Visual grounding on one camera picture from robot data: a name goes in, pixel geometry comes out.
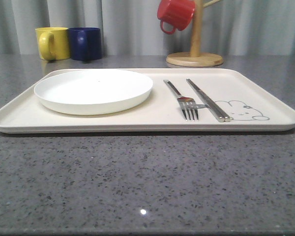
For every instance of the red ribbed mug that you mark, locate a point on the red ribbed mug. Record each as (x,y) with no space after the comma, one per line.
(175,14)

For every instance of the dark blue mug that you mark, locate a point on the dark blue mug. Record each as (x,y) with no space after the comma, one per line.
(85,43)

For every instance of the silver metal fork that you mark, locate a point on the silver metal fork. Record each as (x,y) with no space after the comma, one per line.
(187,104)

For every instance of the grey pleated curtain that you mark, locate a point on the grey pleated curtain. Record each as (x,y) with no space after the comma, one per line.
(131,27)

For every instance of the white round plate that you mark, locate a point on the white round plate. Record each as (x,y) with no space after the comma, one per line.
(94,91)

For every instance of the cream rabbit serving tray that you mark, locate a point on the cream rabbit serving tray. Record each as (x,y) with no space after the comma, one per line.
(250,107)

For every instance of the yellow mug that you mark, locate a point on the yellow mug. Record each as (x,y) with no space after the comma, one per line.
(53,43)

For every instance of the wooden mug tree stand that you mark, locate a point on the wooden mug tree stand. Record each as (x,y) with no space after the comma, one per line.
(196,58)

